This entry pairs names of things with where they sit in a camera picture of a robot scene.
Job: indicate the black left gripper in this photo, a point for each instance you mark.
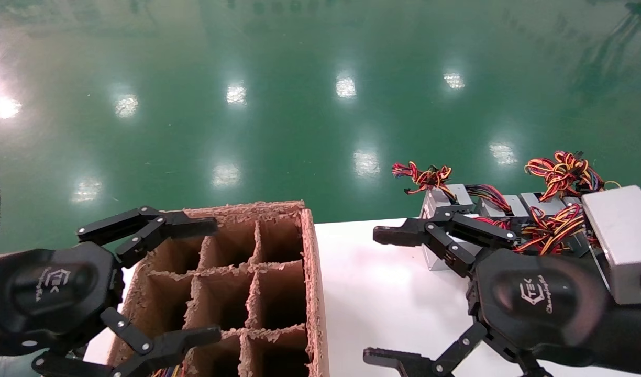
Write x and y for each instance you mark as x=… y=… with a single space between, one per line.
x=53 y=293

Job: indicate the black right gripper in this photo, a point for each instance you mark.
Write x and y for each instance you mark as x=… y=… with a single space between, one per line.
x=540 y=303

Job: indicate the silver power supply unit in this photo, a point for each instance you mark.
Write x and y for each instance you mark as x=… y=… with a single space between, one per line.
x=515 y=206
x=462 y=194
x=530 y=200
x=437 y=257

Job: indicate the brown cardboard divider box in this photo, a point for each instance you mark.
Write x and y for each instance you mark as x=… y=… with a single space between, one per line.
x=315 y=272

